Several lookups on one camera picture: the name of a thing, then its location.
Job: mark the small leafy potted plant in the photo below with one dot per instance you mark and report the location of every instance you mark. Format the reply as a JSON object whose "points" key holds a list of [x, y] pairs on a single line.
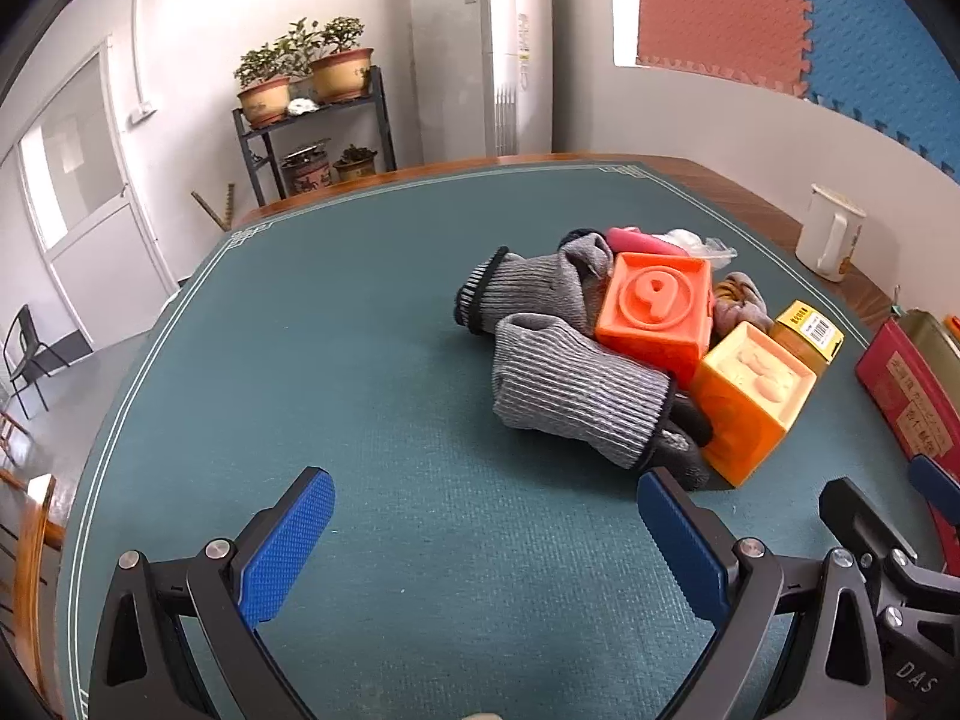
{"points": [[296, 52]]}

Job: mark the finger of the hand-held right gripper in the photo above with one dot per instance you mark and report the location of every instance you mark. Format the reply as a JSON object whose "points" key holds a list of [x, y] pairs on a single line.
{"points": [[934, 484], [855, 514]]}

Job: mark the dark decorated pot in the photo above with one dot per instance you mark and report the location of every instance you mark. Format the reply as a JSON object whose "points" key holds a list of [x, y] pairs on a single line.
{"points": [[306, 174]]}

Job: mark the wooden stick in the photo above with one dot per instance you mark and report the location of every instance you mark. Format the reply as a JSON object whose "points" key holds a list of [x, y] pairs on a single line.
{"points": [[210, 211]]}

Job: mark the black metal plant rack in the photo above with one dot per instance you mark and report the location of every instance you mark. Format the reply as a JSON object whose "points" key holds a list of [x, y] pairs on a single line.
{"points": [[384, 120]]}

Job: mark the white standing air conditioner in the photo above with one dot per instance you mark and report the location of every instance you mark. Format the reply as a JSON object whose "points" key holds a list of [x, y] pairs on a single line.
{"points": [[465, 52]]}

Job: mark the small yellow box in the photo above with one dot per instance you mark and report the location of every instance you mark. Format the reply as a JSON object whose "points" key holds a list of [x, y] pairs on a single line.
{"points": [[806, 330]]}

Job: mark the potted plant tan pot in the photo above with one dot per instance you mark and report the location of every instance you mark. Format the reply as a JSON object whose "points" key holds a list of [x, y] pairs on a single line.
{"points": [[264, 99], [341, 75]]}

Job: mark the wooden chair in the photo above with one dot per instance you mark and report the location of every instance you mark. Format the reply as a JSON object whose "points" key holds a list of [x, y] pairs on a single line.
{"points": [[34, 525]]}

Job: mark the small succulent pot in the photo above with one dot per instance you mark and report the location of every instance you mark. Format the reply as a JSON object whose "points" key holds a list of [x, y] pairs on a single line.
{"points": [[354, 165]]}

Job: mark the large pink knotted foam tube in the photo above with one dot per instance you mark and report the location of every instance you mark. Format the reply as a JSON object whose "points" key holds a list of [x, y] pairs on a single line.
{"points": [[637, 241]]}

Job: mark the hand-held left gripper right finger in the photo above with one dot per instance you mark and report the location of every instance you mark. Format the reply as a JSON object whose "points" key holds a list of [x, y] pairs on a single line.
{"points": [[682, 547]]}

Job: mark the yellow-orange toy block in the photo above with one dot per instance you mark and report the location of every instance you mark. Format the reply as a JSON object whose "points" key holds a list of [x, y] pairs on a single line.
{"points": [[742, 405]]}

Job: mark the brown striped cloth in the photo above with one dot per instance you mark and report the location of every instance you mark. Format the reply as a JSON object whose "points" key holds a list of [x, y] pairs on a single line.
{"points": [[739, 300]]}

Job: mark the white wall switch box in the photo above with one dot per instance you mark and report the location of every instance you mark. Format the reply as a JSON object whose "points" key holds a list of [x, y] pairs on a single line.
{"points": [[141, 114]]}

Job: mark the red tin container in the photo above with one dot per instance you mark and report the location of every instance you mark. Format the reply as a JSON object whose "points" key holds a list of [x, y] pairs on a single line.
{"points": [[900, 390]]}

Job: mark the white flower ornament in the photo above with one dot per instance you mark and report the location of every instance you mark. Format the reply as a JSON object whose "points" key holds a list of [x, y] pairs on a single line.
{"points": [[301, 106]]}

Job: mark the red foam wall mat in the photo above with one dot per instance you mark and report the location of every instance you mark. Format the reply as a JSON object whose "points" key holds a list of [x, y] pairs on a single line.
{"points": [[720, 7]]}

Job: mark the teal binder clip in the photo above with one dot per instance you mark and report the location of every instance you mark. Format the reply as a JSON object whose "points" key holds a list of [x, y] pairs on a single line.
{"points": [[895, 306]]}

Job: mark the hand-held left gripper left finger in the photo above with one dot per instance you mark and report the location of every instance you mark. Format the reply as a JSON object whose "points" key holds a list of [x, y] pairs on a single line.
{"points": [[289, 547]]}

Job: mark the white crumpled plastic bag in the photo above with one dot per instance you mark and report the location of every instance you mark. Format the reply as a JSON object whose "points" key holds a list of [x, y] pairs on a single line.
{"points": [[694, 241]]}

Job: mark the red-orange toy block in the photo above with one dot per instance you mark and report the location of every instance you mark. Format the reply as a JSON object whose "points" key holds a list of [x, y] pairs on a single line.
{"points": [[652, 300]]}

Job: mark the black metal chair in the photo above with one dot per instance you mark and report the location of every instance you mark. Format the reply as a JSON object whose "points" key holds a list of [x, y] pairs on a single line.
{"points": [[30, 349]]}

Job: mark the black rolled sock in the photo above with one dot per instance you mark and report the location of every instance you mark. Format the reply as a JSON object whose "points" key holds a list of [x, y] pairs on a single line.
{"points": [[571, 237]]}

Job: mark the white mug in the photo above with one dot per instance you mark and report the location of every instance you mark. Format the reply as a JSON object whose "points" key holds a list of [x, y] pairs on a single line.
{"points": [[821, 240]]}

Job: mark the green felt table mat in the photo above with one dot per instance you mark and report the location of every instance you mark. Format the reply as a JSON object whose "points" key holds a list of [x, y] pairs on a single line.
{"points": [[337, 352]]}

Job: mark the white framed glass door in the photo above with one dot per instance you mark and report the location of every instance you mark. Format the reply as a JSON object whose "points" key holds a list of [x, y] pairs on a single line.
{"points": [[90, 240]]}

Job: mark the blue foam wall mat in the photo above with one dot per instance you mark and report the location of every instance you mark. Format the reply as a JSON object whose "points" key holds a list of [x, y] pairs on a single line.
{"points": [[885, 37]]}

